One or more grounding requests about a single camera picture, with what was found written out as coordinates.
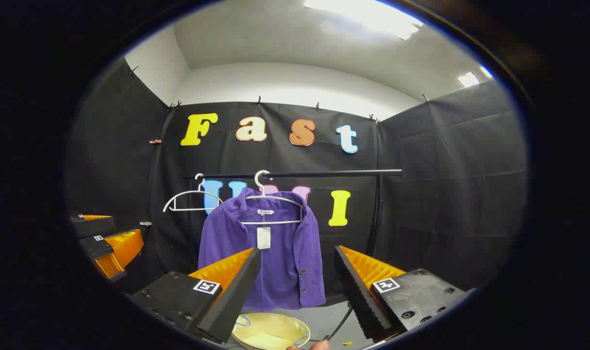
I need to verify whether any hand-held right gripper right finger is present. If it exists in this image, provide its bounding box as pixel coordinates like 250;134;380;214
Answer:
334;245;471;342

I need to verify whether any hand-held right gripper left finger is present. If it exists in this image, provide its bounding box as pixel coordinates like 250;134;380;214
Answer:
130;247;263;345

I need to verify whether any cream round laundry hamper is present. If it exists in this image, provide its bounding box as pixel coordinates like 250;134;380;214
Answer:
232;312;311;350

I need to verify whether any purple corduroy shirt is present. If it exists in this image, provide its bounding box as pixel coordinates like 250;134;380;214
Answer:
198;189;326;312

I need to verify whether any large white clothes hanger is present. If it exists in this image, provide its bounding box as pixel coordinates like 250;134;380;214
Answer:
240;170;305;225

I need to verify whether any small white clothes hanger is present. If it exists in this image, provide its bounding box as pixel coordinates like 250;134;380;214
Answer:
163;174;224;213

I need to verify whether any black clothes rack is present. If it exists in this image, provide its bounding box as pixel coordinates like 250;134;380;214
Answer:
187;169;403;261

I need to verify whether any black backdrop cloth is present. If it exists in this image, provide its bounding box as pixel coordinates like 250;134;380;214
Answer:
67;56;528;307

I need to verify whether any row of black clips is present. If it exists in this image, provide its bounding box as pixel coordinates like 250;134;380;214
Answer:
127;66;432;124

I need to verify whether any black cable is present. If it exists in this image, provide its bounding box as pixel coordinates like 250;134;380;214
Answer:
323;301;354;341

